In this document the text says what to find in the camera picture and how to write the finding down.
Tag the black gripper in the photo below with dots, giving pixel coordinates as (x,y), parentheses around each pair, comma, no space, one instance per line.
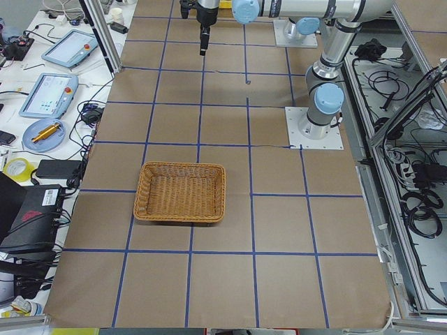
(206,16)

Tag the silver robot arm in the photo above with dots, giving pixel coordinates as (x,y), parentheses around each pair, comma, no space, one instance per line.
(297,28)
(325,97)

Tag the yellow tape roll on desk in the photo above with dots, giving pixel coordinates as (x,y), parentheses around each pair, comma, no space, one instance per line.
(19,170)

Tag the white paper cup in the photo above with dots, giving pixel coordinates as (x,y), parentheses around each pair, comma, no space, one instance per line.
(117,15)

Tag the upper teach pendant tablet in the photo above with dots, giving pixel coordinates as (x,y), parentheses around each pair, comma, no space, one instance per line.
(72,49)

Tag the teach pendant tablet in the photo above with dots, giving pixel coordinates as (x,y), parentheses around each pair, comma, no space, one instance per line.
(72,49)
(50,97)

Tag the brown wicker basket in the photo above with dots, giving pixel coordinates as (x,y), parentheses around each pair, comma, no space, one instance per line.
(180,192)

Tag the lower teach pendant tablet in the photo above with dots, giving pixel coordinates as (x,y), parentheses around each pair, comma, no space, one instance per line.
(50,97)

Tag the blue plate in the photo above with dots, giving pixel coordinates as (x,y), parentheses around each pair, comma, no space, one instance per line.
(44,145)

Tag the brass cylinder tool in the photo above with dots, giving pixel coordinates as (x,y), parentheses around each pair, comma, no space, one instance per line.
(46,133)

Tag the black power adapter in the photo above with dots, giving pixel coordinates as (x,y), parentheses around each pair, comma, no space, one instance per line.
(58,169)

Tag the black computer box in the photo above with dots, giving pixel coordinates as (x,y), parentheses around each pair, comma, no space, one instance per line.
(28,216)

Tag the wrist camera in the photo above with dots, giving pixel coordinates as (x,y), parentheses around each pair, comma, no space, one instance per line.
(186,6)

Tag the aluminium frame post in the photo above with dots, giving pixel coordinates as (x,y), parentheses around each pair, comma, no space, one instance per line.
(94,11)

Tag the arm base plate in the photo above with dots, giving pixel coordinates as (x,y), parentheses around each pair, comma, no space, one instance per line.
(303,134)
(281,40)

